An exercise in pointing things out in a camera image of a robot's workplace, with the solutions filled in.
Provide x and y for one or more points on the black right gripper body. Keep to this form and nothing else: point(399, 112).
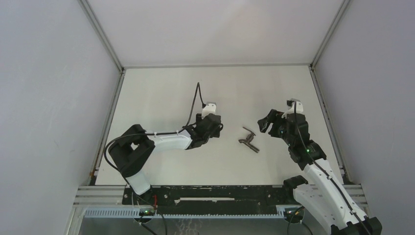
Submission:
point(279, 129)

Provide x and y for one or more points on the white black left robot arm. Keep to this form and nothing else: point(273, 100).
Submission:
point(131, 150)

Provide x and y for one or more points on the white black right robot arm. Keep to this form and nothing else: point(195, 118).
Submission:
point(320, 191)

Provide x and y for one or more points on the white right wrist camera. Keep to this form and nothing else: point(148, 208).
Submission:
point(294, 106)

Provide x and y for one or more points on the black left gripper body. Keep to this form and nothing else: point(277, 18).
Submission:
point(216, 134)

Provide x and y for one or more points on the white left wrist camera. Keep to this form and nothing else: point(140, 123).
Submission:
point(209, 108)

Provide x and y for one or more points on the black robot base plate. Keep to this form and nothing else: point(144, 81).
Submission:
point(253, 200)

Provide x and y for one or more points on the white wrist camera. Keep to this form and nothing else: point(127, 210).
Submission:
point(209, 108)
point(294, 106)

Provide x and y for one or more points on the metal water faucet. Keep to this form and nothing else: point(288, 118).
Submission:
point(248, 139)

